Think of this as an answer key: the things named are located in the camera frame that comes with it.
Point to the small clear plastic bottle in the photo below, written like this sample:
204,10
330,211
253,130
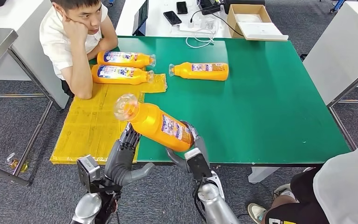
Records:
13,160

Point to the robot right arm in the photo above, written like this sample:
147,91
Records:
213,207

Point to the white flat lid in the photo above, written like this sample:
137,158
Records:
262,31

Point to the person's right hand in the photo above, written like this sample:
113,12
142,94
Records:
74,31

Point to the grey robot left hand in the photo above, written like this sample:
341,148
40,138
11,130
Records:
122,170

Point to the white power strip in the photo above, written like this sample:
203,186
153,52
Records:
186,28

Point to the blue metal stand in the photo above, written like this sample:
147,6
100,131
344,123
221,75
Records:
338,3

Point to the white table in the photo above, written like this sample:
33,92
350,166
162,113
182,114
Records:
344,46
159,29
18,46

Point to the white table foot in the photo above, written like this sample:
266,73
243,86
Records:
263,174

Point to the orange detergent bottle clear cap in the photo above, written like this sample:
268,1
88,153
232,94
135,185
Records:
154,123
182,71
111,81
117,64

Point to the cardboard box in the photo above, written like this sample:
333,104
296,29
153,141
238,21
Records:
248,9

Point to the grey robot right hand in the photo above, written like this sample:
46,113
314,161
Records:
199,140

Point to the white packing insert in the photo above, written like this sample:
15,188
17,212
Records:
248,17

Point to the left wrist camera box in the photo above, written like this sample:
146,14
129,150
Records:
89,167

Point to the black smartphone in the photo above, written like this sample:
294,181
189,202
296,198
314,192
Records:
182,7
172,17

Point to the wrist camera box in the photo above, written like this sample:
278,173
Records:
89,167
199,167

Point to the person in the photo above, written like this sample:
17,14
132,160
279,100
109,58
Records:
349,185
55,40

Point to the person's right forearm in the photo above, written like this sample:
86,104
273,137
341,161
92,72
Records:
81,71

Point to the black charger device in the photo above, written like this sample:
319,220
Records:
209,6

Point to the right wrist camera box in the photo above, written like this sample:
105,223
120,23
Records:
199,167

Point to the person's left forearm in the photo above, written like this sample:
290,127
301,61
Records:
108,44

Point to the large yellow taped cardboard sheet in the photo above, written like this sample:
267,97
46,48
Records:
86,123

